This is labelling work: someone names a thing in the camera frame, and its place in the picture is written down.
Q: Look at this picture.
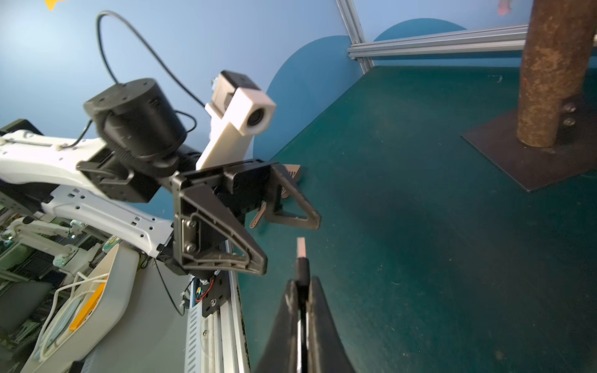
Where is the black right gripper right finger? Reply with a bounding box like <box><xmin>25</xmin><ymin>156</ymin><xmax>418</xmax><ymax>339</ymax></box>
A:
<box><xmin>306</xmin><ymin>277</ymin><xmax>355</xmax><ymax>373</ymax></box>

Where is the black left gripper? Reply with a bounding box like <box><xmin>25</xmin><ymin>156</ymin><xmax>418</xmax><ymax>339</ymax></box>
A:
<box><xmin>170</xmin><ymin>159</ymin><xmax>322</xmax><ymax>276</ymax></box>

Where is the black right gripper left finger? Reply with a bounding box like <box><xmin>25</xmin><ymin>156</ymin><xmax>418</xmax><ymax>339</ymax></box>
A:
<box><xmin>255</xmin><ymin>280</ymin><xmax>299</xmax><ymax>373</ymax></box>

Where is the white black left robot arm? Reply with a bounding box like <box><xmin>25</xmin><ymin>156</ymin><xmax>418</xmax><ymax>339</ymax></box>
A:
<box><xmin>1</xmin><ymin>71</ymin><xmax>321</xmax><ymax>278</ymax></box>

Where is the pink blossom artificial tree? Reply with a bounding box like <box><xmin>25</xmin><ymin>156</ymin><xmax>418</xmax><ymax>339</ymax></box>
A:
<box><xmin>515</xmin><ymin>1</ymin><xmax>596</xmax><ymax>149</ymax></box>

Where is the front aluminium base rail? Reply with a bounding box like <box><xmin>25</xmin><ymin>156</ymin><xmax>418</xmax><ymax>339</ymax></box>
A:
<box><xmin>183</xmin><ymin>272</ymin><xmax>250</xmax><ymax>372</ymax></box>

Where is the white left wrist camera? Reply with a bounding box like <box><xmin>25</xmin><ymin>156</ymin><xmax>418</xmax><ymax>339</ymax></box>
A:
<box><xmin>196</xmin><ymin>70</ymin><xmax>277</xmax><ymax>170</ymax></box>

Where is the left aluminium corner post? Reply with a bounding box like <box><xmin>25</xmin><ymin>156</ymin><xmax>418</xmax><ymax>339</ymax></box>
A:
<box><xmin>336</xmin><ymin>0</ymin><xmax>374</xmax><ymax>74</ymax></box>

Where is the dark metal tree base plate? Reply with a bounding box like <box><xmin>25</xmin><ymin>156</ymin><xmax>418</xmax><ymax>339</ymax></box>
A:
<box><xmin>462</xmin><ymin>95</ymin><xmax>596</xmax><ymax>192</ymax></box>

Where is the horizontal aluminium back rail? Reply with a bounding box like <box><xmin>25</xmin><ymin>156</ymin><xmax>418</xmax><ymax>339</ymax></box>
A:
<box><xmin>347</xmin><ymin>24</ymin><xmax>597</xmax><ymax>60</ymax></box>

